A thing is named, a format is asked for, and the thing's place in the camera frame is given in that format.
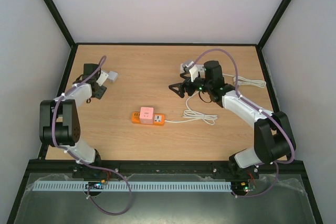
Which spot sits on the white usb charger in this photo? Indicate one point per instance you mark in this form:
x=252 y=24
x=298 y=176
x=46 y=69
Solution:
x=112 y=76

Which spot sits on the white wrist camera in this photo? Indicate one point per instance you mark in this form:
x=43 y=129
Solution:
x=190 y=67
x=102 y=78

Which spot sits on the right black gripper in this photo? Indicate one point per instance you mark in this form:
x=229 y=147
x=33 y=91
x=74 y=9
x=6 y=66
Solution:
x=187 y=87

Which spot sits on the black aluminium frame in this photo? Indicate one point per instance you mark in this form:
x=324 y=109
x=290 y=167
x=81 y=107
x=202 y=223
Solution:
x=195 y=167

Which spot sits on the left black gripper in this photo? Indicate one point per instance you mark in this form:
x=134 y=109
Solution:
x=100 y=94

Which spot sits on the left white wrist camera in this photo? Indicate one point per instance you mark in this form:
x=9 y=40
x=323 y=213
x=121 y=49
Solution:
x=102 y=78

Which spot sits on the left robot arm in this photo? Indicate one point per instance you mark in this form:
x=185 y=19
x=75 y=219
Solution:
x=59 y=124

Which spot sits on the pink cube socket adapter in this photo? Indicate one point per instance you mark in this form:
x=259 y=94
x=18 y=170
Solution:
x=146 y=115

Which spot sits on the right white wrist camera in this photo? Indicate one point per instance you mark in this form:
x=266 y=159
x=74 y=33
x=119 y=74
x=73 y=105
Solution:
x=190 y=67

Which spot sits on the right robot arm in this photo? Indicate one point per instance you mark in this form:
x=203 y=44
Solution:
x=273 y=136

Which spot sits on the white slotted cable duct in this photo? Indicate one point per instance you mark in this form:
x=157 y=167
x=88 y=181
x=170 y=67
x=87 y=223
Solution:
x=133 y=186

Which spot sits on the white power strip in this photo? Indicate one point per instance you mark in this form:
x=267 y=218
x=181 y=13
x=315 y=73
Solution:
x=201 y=68

